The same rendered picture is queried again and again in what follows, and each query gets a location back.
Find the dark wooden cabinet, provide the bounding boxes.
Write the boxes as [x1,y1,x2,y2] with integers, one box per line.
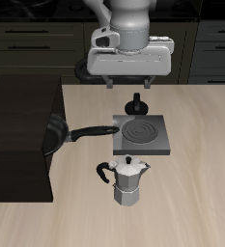
[0,74,67,204]

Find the black frying pan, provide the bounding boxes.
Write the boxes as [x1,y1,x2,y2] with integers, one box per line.
[43,113,121,157]

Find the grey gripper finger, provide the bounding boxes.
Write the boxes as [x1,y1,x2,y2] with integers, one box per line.
[103,75,114,90]
[143,75,156,90]

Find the dark grey stove plate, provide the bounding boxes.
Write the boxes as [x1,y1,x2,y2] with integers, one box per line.
[112,114,172,156]

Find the round black stove knob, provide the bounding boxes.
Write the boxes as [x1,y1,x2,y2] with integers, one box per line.
[124,92,149,117]

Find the dark kitchen cupboards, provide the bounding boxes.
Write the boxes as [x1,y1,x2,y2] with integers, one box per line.
[0,0,225,86]

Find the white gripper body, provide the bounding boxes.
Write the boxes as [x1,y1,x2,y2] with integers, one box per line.
[86,36,175,77]

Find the silver moka pot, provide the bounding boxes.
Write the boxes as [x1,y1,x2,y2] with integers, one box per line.
[96,154,152,207]

